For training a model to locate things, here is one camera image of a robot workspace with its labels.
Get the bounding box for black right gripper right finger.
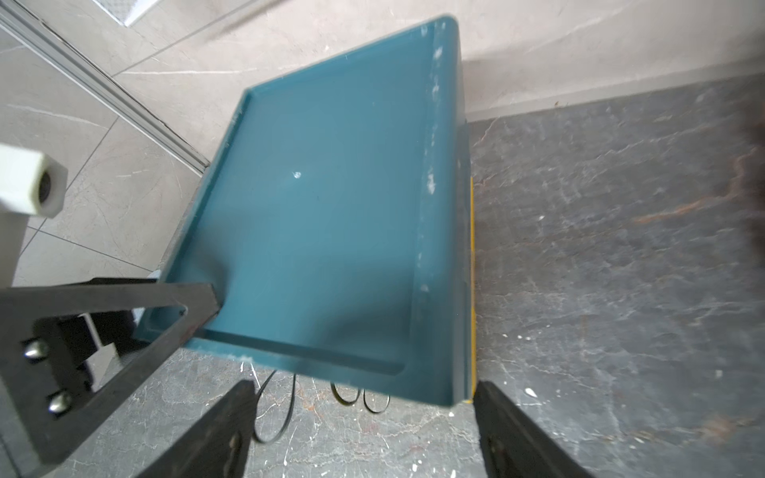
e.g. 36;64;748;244
473;380;591;478

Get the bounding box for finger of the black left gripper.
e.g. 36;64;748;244
1;280;220;466

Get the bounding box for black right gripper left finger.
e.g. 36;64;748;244
139;380;256;477

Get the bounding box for teal drawer cabinet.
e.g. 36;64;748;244
163;15;471;406

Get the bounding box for yellow block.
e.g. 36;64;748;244
469;177;478;402

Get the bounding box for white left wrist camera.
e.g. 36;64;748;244
1;143;68;288

